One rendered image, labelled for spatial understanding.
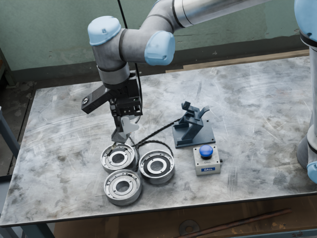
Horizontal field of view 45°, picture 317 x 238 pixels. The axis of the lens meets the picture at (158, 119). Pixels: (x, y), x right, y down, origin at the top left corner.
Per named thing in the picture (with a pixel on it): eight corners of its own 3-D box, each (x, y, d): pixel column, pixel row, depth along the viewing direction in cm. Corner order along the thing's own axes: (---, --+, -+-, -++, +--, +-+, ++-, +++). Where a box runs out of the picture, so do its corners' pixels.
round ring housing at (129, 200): (130, 213, 107) (128, 205, 104) (99, 200, 111) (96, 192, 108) (148, 183, 113) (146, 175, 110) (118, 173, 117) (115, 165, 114)
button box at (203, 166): (196, 176, 113) (195, 165, 109) (193, 157, 118) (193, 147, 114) (224, 173, 112) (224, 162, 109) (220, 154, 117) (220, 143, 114)
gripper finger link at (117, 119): (123, 135, 104) (117, 109, 99) (118, 136, 104) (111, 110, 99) (123, 124, 108) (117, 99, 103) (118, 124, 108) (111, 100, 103)
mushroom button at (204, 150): (200, 165, 112) (199, 155, 109) (198, 155, 115) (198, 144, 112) (214, 164, 112) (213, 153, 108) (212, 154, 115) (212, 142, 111)
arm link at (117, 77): (96, 74, 91) (97, 54, 97) (101, 89, 94) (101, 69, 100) (128, 69, 91) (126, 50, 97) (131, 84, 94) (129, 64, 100)
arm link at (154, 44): (179, 16, 87) (134, 13, 91) (163, 44, 80) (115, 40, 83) (181, 45, 93) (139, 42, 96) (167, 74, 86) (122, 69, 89)
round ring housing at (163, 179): (181, 165, 116) (180, 156, 114) (164, 191, 110) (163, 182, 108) (151, 154, 121) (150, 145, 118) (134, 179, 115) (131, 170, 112)
